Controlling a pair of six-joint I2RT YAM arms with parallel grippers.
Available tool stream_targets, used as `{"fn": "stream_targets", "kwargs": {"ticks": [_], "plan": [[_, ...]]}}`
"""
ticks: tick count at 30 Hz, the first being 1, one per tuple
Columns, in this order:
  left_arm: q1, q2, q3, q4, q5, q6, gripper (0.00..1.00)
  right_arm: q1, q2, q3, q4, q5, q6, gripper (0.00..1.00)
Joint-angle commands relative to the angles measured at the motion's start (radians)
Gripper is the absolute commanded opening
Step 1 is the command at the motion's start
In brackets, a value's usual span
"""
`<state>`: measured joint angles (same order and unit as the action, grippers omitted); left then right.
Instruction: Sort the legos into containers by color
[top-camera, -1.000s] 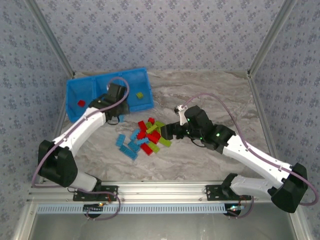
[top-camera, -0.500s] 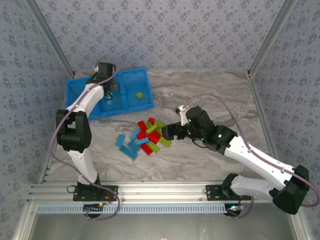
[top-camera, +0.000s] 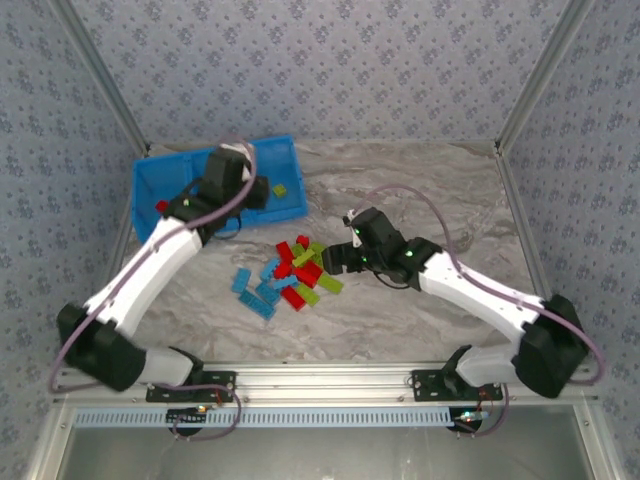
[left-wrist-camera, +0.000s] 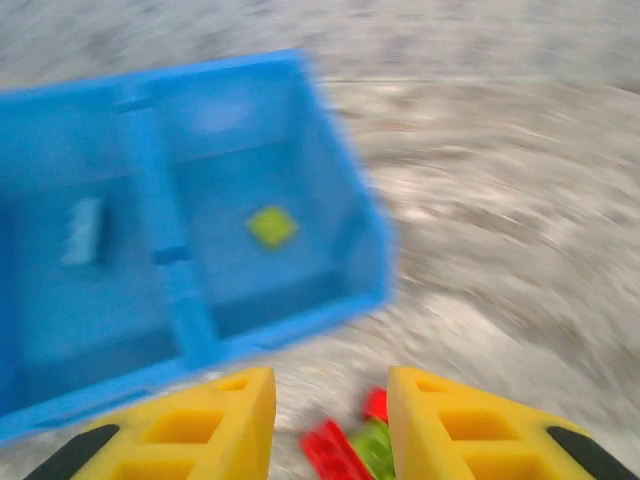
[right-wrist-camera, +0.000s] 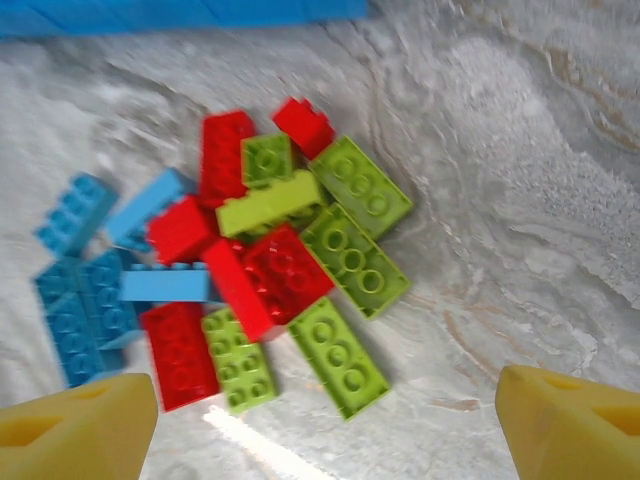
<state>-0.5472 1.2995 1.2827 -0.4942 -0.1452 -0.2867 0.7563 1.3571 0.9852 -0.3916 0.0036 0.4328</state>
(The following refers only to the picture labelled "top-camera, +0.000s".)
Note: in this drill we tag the green lego brick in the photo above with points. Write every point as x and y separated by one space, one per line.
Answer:
303 258
279 190
331 284
318 248
308 296
299 249

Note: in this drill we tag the long blue lego brick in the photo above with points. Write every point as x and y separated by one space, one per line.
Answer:
257 306

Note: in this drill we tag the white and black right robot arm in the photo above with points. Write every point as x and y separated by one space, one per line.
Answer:
480 295

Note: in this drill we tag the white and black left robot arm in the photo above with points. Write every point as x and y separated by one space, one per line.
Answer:
150 265

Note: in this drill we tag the blue three-compartment plastic bin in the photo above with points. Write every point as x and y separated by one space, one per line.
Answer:
150 180

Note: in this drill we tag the grey metal lower panel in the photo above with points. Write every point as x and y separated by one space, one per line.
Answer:
325 455

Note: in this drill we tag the small black electronics board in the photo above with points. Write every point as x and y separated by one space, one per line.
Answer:
465 425
185 417

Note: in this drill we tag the wide aluminium extrusion rail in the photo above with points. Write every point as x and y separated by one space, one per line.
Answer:
325 382

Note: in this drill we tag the aluminium side rail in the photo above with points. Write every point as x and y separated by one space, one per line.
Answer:
121 237
525 230

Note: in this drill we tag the aluminium frame post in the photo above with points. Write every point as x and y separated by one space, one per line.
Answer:
103 75
50 450
597 445
541 75

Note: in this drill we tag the aluminium lower frame post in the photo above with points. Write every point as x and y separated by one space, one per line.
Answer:
50 450
597 445

